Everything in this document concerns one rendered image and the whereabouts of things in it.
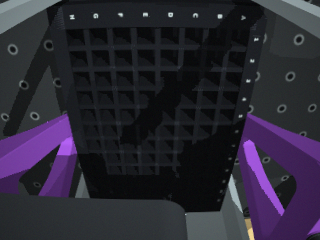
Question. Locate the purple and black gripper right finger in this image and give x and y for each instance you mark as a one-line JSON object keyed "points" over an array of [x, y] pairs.
{"points": [[297, 154]]}

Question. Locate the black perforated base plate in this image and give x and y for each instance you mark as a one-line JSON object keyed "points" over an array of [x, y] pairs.
{"points": [[286, 93]]}

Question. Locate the black well plate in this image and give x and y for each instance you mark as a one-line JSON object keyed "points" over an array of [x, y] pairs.
{"points": [[157, 79]]}

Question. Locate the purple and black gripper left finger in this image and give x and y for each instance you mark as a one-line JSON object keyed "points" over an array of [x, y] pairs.
{"points": [[22, 151]]}

